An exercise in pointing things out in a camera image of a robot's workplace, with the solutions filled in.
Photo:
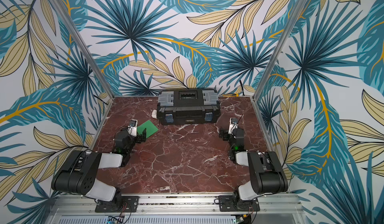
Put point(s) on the right aluminium frame post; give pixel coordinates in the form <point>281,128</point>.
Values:
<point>299,5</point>

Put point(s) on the aluminium frame post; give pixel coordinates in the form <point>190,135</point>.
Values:
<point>73,31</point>
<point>299,5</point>

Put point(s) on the left aluminium frame post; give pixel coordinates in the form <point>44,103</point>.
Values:
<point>73,31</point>

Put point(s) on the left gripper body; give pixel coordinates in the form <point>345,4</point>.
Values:
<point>138,139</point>

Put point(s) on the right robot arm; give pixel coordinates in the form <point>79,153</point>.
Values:
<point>267,176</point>

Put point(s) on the small circuit board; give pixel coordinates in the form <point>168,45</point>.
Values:
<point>115,220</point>

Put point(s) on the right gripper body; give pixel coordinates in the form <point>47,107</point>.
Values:
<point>226,134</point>

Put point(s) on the black plastic toolbox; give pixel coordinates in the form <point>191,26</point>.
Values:
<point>188,107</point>

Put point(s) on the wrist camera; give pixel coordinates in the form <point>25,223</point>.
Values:
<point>133,124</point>
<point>233,124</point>

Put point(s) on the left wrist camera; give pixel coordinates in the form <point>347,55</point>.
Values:
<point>133,124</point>

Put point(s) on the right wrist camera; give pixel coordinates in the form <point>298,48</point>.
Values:
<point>233,124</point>

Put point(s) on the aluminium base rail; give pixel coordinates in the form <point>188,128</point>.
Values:
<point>182,208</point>

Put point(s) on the white small cylinder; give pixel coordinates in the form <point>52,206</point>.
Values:
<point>154,114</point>

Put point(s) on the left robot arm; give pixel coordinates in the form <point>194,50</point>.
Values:
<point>78,174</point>

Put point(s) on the yellow utility knife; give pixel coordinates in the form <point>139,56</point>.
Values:
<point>230,95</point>

